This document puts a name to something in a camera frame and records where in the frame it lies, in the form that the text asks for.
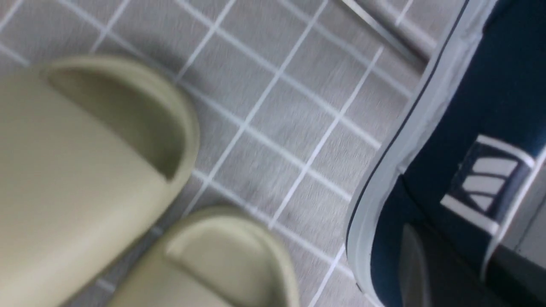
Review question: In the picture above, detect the navy slip-on shoe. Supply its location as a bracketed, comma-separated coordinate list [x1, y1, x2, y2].
[346, 0, 546, 307]

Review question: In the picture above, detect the silver metal shoe rack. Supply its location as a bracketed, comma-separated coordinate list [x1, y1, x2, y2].
[341, 0, 437, 67]

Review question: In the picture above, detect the grey checked table cloth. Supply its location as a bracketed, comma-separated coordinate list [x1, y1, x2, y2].
[1, 0, 421, 307]

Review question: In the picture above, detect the right olive foam slide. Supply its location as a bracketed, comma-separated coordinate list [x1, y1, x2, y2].
[108, 206, 301, 307]

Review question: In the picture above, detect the olive foam slide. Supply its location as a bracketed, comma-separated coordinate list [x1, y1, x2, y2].
[0, 55, 200, 307]
[108, 206, 301, 307]

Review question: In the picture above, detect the left olive foam slide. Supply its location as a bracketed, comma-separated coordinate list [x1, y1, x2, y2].
[0, 55, 200, 307]

